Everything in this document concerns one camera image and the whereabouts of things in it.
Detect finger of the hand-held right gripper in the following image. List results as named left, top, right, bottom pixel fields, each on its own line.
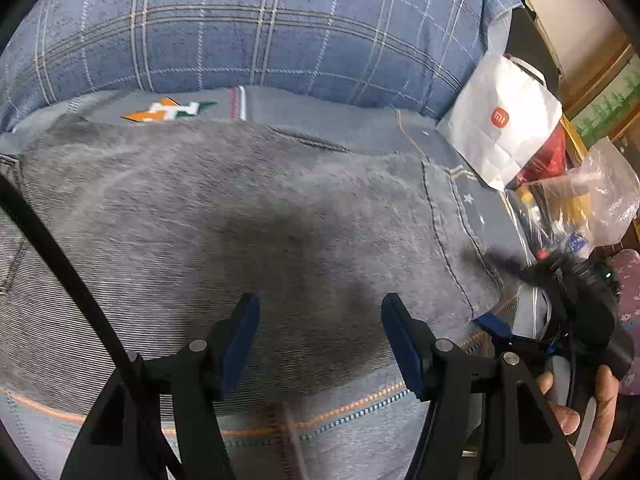
left=473, top=313, right=557, bottom=358

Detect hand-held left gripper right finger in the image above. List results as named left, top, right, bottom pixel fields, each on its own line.
left=380, top=293, right=582, bottom=480

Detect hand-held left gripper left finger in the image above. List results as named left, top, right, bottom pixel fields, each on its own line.
left=60, top=292, right=261, bottom=480

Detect grey denim pants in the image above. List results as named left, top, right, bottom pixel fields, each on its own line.
left=0, top=112, right=507, bottom=419

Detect person's right hand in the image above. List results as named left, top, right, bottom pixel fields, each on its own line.
left=537, top=364, right=624, bottom=467

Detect purple floral cloth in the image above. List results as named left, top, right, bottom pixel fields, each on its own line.
left=612, top=249, right=640, bottom=361

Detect clear plastic bag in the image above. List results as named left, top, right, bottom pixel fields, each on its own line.
left=505, top=137, right=640, bottom=262

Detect red packet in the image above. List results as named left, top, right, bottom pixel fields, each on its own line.
left=515, top=124, right=569, bottom=187

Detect white paper bag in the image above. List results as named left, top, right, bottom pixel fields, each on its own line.
left=435, top=52, right=564, bottom=192

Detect wooden furniture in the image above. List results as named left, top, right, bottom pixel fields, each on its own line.
left=558, top=25, right=640, bottom=151

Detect blue plaid quilt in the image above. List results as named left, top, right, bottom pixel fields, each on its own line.
left=0, top=0, right=527, bottom=132

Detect black cable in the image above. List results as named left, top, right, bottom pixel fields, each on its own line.
left=0, top=175, right=187, bottom=480

